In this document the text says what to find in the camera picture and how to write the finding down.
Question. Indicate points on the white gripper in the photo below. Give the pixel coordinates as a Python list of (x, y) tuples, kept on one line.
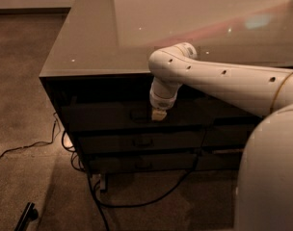
[(160, 103)]

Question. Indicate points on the dark drawer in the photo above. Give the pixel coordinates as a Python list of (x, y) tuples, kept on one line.
[(154, 162), (227, 159), (137, 115), (227, 135), (141, 142)]

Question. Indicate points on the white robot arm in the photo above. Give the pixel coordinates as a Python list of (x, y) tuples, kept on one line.
[(264, 193)]

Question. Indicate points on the dark drawer cabinet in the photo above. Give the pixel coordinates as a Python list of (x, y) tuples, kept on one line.
[(101, 53)]

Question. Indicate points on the black bar bottom left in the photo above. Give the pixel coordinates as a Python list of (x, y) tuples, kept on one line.
[(29, 214)]

